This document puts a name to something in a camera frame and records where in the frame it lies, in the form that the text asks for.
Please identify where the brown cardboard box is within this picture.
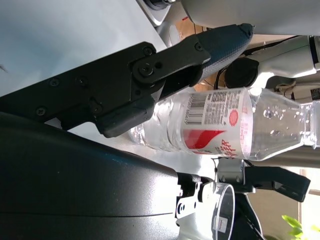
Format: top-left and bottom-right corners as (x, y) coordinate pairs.
(172, 18), (209, 42)

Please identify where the clear plastic cup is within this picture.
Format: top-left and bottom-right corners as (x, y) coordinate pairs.
(209, 182), (237, 240)

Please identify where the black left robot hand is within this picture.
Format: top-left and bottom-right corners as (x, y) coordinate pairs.
(234, 194), (266, 240)

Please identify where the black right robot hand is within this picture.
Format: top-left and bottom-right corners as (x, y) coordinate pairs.
(0, 23), (256, 240)

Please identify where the clear water bottle white cap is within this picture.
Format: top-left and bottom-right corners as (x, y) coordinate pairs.
(128, 87), (320, 161)

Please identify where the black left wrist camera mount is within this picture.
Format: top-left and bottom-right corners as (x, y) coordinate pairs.
(243, 165), (312, 202)

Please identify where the silver robot torso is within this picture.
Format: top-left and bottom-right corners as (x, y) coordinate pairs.
(139, 0), (320, 48)

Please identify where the green plant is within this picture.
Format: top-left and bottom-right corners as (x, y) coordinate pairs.
(281, 214), (320, 240)

